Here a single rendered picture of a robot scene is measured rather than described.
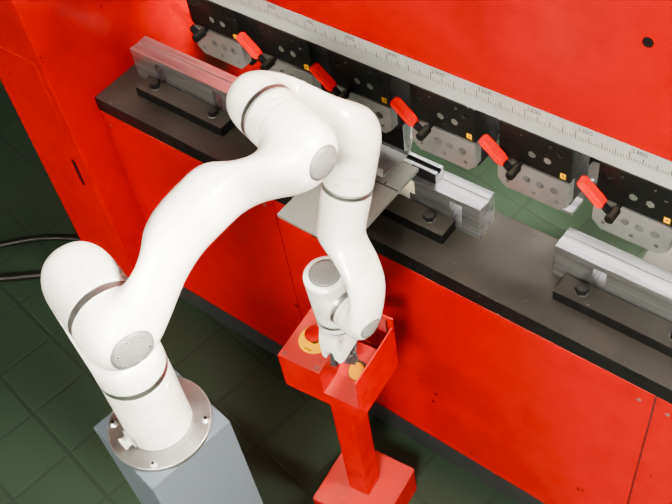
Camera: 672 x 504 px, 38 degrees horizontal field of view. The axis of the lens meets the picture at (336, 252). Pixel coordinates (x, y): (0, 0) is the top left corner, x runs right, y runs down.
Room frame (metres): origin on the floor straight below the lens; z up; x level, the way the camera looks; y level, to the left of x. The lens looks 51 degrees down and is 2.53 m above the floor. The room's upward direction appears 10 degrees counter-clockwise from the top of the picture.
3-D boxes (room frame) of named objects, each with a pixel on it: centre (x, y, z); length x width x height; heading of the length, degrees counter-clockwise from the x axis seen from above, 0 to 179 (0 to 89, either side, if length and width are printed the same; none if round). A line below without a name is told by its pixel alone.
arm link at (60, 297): (0.96, 0.38, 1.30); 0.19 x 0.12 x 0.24; 28
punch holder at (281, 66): (1.68, 0.00, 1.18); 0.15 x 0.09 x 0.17; 44
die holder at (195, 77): (1.91, 0.23, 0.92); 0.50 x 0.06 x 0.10; 44
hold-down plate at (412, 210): (1.45, -0.14, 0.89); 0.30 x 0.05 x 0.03; 44
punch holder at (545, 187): (1.25, -0.42, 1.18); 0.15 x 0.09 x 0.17; 44
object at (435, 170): (1.50, -0.18, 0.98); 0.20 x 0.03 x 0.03; 44
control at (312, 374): (1.19, 0.04, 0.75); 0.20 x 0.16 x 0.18; 51
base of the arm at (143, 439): (0.94, 0.37, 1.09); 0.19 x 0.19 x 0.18
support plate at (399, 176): (1.41, -0.05, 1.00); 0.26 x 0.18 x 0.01; 134
